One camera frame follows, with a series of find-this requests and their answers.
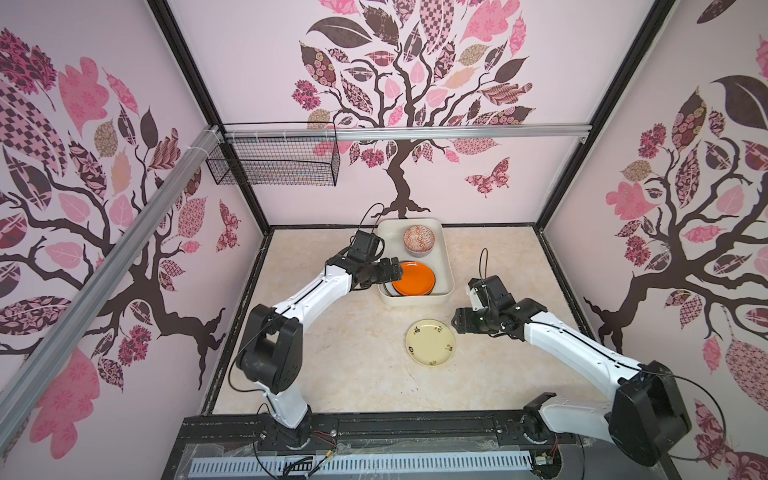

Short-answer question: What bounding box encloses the orange rimmed plate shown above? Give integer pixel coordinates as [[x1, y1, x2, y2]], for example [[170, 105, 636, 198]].
[[392, 261, 436, 296]]

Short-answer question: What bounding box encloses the white plastic bin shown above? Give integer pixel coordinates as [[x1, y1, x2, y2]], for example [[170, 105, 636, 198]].
[[376, 218, 455, 307]]

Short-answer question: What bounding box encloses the cream plate black calligraphy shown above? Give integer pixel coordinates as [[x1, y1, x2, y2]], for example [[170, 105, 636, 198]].
[[405, 319, 456, 367]]

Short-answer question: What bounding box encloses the orange patterned bowl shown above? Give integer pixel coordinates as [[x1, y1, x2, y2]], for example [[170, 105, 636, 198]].
[[403, 225, 436, 257]]

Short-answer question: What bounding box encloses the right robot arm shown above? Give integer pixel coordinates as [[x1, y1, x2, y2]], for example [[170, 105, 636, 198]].
[[451, 276, 692, 467]]

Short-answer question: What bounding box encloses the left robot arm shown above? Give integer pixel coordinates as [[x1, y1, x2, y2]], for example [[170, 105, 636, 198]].
[[233, 230, 403, 430]]

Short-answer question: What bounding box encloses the black wire basket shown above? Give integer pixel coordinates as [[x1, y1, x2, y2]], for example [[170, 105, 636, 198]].
[[206, 120, 341, 187]]

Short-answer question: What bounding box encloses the aluminium frame rail back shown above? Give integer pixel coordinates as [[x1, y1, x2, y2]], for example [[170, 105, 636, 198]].
[[225, 123, 592, 141]]

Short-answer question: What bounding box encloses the aluminium frame rail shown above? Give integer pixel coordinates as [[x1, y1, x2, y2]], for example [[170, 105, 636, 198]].
[[225, 123, 592, 141], [1, 125, 221, 448]]

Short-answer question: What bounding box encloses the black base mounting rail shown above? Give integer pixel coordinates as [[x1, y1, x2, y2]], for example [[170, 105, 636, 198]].
[[162, 410, 681, 479]]

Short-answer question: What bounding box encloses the white slotted cable duct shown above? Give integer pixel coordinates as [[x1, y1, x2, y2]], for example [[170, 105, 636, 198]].
[[187, 451, 532, 479]]

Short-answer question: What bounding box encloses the aluminium frame rail left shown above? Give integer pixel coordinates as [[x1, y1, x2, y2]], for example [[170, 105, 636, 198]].
[[1, 125, 221, 448]]

